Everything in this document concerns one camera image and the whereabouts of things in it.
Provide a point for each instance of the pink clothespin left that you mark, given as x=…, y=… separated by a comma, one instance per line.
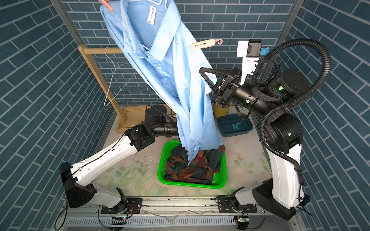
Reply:
x=106, y=4

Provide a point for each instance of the plaid long-sleeve shirt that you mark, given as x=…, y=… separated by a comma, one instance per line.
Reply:
x=200, y=170

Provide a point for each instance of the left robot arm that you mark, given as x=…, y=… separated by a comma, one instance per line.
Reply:
x=77, y=178

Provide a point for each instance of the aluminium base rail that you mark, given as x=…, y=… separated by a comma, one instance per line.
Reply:
x=179, y=214

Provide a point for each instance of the white wire hanger blue shirt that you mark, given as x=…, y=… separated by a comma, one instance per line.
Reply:
x=156, y=2

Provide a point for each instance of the wooden clothes rack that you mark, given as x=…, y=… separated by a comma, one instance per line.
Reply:
x=128, y=116

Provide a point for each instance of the green plastic basket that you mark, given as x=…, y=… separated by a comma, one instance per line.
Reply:
x=219, y=178

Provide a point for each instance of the teal plastic tub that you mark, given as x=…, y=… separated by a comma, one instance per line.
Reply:
x=225, y=125

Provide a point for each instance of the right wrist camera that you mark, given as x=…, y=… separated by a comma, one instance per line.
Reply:
x=250, y=52

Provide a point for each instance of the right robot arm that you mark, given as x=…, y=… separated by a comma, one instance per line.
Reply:
x=279, y=130

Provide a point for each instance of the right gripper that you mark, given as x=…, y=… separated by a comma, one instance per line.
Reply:
x=231, y=84

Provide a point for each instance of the light blue long-sleeve shirt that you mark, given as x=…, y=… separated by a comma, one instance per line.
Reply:
x=156, y=43

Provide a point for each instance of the yellow metal bucket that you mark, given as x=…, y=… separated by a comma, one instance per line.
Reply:
x=220, y=110

